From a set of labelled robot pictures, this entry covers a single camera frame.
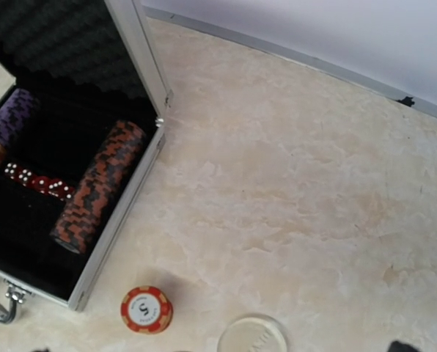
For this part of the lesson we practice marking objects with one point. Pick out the orange chip stack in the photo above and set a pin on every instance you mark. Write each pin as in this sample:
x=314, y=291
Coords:
x=146, y=310

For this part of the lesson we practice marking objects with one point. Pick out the red dice row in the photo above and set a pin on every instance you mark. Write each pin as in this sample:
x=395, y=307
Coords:
x=42, y=184

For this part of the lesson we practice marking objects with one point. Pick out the aluminium poker case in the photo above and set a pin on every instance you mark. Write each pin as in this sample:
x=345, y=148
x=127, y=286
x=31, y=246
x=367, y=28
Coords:
x=90, y=63

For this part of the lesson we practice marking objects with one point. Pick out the purple chip row in case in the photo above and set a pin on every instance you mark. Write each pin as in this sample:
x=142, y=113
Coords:
x=15, y=112

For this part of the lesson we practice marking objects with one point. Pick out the clear round dealer button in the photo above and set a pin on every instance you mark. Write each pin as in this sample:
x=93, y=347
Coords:
x=254, y=333

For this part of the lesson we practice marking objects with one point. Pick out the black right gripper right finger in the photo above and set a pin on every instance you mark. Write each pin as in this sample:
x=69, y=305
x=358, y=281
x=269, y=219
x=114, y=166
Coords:
x=398, y=346

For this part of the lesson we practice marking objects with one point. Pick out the brown black chip row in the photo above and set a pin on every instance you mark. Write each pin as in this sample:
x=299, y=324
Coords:
x=83, y=212

